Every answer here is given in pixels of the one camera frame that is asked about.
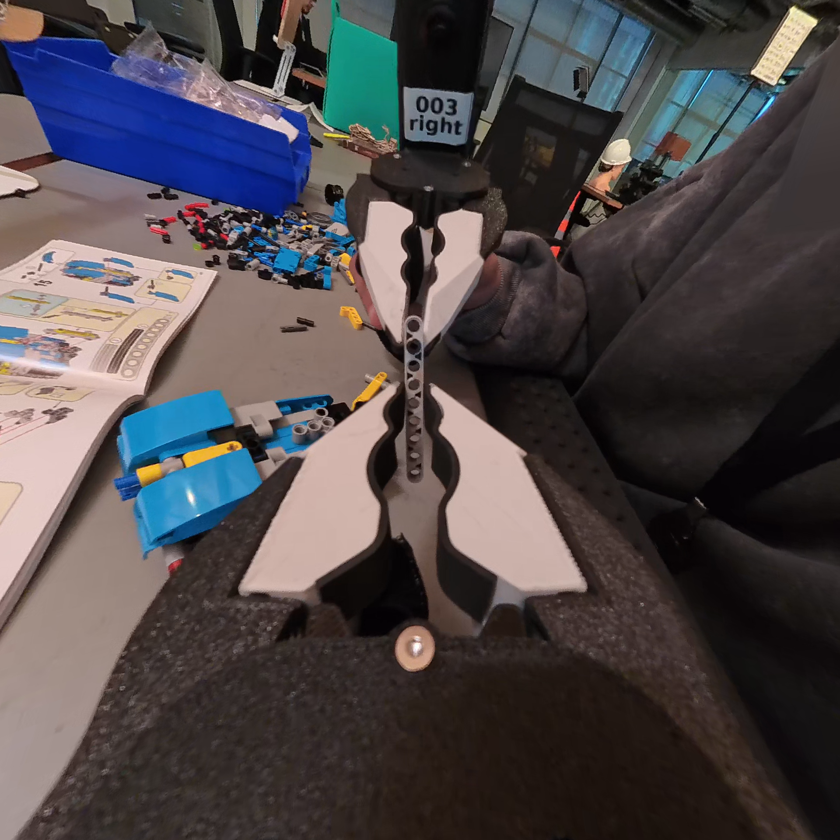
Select blue plastic bin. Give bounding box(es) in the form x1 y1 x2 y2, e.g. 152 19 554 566
0 36 313 217

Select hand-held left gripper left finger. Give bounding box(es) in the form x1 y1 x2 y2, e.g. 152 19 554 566
238 382 403 601

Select grey desk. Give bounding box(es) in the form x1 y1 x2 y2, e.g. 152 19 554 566
0 92 490 840

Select toy building instruction booklet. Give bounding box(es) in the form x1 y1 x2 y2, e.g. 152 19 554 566
0 239 219 631

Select mannequin head with hard hat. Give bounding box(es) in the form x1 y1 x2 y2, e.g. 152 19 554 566
593 138 635 196

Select pile of small toy bricks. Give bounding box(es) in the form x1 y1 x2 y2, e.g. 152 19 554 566
144 187 362 294

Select hanging paper sign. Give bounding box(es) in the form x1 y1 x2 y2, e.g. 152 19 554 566
749 6 820 87

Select clear plastic bags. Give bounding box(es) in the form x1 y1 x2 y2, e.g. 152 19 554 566
108 23 303 143

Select black cabinet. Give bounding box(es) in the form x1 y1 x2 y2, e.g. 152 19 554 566
482 75 624 225

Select person's right hand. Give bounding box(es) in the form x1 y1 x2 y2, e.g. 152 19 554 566
348 255 383 329

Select yellow toy beam with pin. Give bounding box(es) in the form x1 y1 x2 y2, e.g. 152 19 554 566
350 370 389 412

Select green plastic board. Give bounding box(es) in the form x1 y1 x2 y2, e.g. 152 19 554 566
322 16 401 143

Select blue toy car model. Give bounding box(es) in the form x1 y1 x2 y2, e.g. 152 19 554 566
115 390 337 563

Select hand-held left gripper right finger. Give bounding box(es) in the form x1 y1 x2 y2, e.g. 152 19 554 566
425 382 589 598

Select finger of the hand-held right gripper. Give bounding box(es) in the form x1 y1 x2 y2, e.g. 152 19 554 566
422 209 487 340
358 200 421 347

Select black strap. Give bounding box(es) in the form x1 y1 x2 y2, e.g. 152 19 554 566
648 446 840 560

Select small wooden model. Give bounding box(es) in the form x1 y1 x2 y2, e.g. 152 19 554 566
346 123 399 157

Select white and wooden jointed arm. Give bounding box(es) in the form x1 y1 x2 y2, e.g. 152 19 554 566
0 0 44 42

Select grey perforated toy beam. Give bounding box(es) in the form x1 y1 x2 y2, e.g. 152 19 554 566
404 314 428 486

